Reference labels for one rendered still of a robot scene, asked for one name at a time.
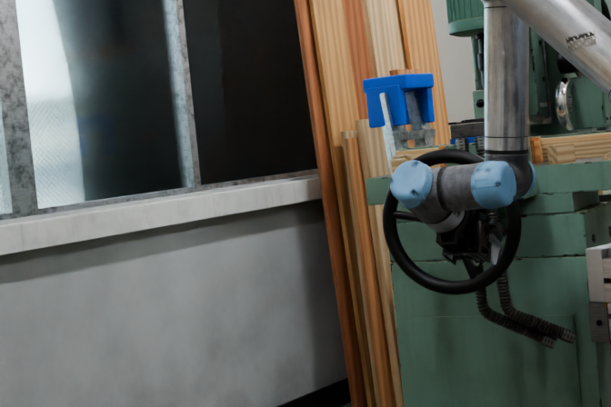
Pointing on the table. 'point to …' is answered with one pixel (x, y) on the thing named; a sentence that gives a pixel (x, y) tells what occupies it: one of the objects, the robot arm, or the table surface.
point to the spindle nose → (481, 55)
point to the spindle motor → (463, 9)
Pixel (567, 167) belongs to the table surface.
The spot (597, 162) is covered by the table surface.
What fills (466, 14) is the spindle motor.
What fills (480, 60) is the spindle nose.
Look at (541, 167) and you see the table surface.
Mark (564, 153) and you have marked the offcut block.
